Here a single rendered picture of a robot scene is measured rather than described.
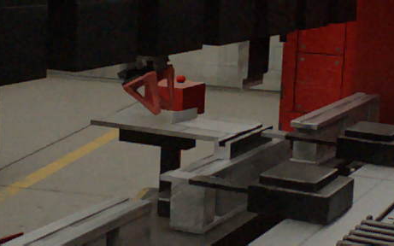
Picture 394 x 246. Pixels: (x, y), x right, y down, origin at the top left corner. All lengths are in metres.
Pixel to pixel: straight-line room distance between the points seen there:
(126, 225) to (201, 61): 7.64
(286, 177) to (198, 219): 0.31
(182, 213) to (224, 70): 7.36
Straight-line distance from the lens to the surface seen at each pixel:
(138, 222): 1.34
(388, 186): 1.47
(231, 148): 1.64
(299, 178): 1.26
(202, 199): 1.53
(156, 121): 1.79
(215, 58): 8.89
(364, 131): 1.62
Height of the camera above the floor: 1.33
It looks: 9 degrees down
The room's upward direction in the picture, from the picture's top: 3 degrees clockwise
